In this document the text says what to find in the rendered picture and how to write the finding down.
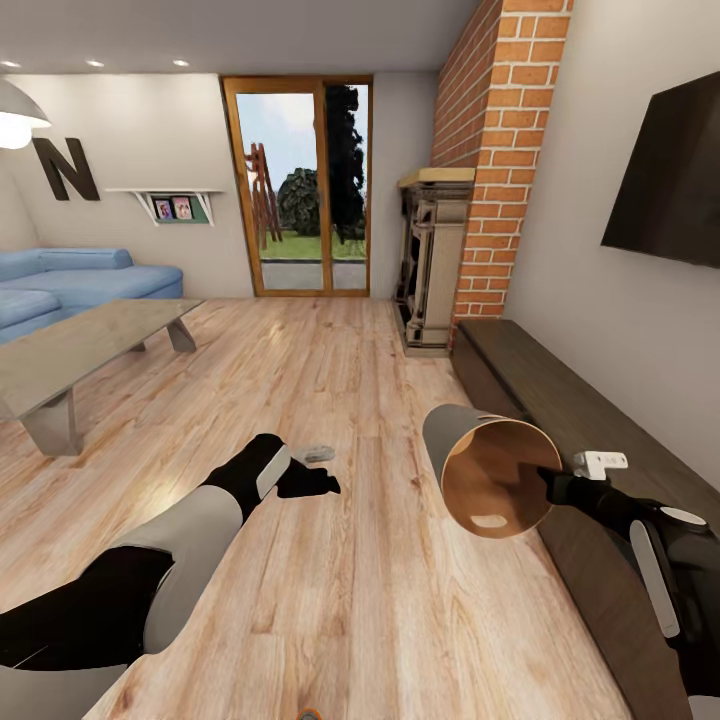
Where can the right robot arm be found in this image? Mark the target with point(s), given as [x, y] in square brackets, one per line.
[679, 558]

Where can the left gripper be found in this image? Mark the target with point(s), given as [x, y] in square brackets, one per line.
[311, 482]

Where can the room light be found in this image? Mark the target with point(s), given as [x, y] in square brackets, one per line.
[16, 101]

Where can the wood fireplace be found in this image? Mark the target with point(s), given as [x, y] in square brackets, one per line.
[434, 216]

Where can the trash can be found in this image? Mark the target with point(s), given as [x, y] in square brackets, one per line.
[486, 465]

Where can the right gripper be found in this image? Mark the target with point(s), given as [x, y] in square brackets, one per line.
[570, 490]

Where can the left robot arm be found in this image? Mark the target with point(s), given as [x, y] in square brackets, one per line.
[61, 652]

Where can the decorative sign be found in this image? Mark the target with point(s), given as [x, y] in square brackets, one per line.
[53, 162]

